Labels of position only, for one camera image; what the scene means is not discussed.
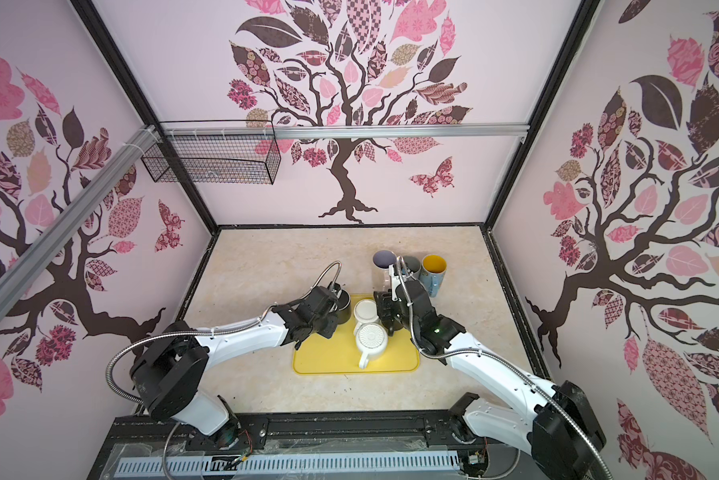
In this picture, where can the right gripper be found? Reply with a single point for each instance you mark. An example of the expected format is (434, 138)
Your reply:
(383, 304)

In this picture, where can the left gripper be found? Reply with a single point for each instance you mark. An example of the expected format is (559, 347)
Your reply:
(329, 331)

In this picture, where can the small white ceramic mug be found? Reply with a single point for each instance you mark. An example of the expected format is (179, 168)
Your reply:
(365, 313)

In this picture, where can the grey ceramic mug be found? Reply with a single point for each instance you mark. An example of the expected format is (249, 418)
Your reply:
(411, 266)

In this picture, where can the pink iridescent mug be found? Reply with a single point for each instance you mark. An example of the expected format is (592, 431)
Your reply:
(380, 278)

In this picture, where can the blue butterfly mug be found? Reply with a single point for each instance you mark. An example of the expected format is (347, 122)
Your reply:
(433, 268)

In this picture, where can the black ceramic mug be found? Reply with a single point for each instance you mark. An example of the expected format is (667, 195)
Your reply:
(344, 308)

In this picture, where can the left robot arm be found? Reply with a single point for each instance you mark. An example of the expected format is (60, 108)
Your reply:
(169, 372)

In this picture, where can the black mug white base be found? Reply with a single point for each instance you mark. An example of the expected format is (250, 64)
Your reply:
(391, 323)

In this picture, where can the yellow plastic tray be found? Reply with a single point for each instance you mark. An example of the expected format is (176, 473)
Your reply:
(340, 355)

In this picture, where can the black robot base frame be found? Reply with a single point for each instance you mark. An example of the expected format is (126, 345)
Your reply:
(322, 432)

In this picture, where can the white slotted cable duct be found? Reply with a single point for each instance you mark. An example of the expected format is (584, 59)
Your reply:
(316, 463)

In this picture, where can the black wire basket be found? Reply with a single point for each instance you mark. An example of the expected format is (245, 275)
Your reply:
(223, 155)

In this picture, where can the aluminium rail back wall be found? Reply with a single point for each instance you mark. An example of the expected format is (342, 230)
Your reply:
(353, 132)

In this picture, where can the aluminium rail wall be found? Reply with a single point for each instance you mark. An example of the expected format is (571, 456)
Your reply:
(40, 254)
(353, 132)

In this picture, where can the aluminium rail left wall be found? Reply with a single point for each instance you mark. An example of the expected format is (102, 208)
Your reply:
(40, 254)

